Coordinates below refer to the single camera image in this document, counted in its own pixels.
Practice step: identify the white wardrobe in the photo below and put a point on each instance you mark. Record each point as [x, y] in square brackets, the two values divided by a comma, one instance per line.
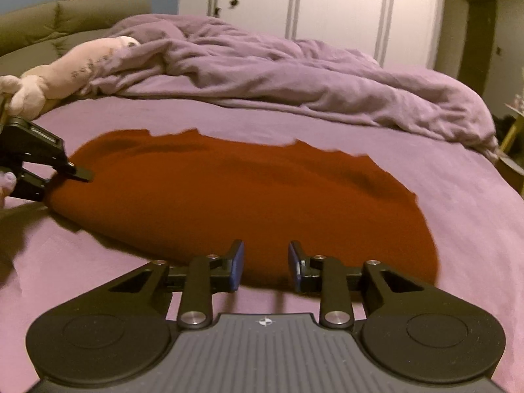
[327, 4]

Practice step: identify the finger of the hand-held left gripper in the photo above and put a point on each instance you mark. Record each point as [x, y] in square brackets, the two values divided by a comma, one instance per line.
[77, 172]

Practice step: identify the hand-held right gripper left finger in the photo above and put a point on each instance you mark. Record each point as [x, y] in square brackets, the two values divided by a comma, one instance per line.
[237, 266]

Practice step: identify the green sofa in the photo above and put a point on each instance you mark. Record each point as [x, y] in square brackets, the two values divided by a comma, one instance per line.
[45, 20]

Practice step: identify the lilac bed sheet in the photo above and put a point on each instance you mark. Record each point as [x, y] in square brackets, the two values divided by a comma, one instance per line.
[470, 221]

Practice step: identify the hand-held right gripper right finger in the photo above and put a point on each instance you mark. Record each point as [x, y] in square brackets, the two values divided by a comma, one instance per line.
[294, 268]

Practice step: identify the lilac crumpled duvet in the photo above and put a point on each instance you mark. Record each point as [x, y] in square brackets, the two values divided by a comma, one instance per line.
[286, 73]

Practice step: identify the dark door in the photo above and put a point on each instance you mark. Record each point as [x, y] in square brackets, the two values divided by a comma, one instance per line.
[477, 37]

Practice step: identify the brown button cardigan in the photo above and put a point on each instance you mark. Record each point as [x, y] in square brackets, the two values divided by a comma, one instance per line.
[245, 196]

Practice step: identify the person's left hand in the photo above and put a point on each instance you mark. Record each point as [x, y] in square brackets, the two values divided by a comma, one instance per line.
[5, 184]

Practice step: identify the white plush toy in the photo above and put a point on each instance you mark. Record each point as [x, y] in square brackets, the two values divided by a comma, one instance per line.
[69, 69]

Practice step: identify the yellow side table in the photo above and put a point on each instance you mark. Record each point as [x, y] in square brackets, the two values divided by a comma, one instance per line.
[511, 147]

